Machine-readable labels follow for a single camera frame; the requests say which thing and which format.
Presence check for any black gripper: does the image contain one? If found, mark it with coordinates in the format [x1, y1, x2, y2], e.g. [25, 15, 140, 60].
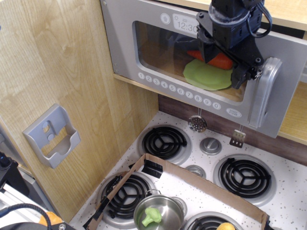
[196, 0, 265, 89]

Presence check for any grey toy microwave door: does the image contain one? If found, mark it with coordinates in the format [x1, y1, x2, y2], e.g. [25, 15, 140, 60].
[100, 0, 307, 139]

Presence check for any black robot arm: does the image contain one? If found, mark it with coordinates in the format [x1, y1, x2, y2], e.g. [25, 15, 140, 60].
[196, 0, 272, 89]

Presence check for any wooden microwave cabinet shelf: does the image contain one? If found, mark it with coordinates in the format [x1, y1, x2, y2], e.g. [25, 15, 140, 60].
[113, 0, 307, 146]

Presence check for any orange toy carrot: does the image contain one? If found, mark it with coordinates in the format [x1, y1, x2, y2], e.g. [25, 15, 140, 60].
[187, 50, 233, 70]

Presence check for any light green toy plate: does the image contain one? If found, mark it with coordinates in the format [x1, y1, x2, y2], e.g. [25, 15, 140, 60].
[183, 59, 232, 91]

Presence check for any hanging silver skimmer spoon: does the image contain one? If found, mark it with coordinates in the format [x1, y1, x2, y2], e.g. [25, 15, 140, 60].
[188, 108, 207, 133]

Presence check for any hanging silver spatula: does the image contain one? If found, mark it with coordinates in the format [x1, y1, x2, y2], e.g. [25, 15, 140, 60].
[229, 125, 246, 148]

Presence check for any large silver stove knob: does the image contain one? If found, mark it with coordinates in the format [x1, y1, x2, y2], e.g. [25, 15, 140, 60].
[200, 138, 222, 155]

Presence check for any back left stove burner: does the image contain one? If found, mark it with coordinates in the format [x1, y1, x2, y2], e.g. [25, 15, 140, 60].
[136, 125, 192, 165]

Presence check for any stove burner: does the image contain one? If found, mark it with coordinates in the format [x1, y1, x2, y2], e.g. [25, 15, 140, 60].
[213, 154, 277, 207]
[136, 125, 192, 165]
[182, 211, 243, 230]
[102, 172, 155, 229]

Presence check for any small silver stove knob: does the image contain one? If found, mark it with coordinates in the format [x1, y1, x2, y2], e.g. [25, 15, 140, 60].
[186, 165, 206, 179]

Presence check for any back right stove burner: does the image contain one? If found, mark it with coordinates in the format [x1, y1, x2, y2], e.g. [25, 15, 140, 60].
[213, 154, 277, 207]

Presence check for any brown cardboard barrier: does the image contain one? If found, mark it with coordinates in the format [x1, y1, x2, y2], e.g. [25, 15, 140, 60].
[83, 153, 270, 230]

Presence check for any front right stove burner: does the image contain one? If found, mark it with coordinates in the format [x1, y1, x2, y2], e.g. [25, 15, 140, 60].
[182, 211, 243, 230]

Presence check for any yellow toy fruit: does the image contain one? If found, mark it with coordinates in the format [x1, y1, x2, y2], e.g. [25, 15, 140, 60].
[216, 222, 236, 230]

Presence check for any stainless steel pot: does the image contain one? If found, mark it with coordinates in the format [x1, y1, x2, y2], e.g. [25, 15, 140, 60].
[133, 189, 188, 230]

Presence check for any green toy broccoli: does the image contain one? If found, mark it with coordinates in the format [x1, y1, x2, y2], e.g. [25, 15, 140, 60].
[142, 207, 162, 227]

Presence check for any front left stove burner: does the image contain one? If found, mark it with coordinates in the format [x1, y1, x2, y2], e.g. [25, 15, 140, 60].
[102, 172, 155, 229]

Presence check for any orange object bottom left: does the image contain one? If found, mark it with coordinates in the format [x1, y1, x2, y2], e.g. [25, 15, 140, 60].
[38, 211, 63, 226]

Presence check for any black equipment left edge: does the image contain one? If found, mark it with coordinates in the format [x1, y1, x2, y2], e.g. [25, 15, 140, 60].
[0, 152, 30, 196]

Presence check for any silver microwave door handle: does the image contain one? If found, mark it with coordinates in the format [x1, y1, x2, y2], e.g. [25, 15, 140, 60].
[248, 57, 282, 128]

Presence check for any grey wall phone holder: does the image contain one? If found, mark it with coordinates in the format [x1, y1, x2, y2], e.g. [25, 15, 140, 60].
[23, 104, 81, 169]

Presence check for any black cable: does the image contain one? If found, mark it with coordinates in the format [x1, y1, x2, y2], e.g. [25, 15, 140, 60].
[0, 203, 53, 230]

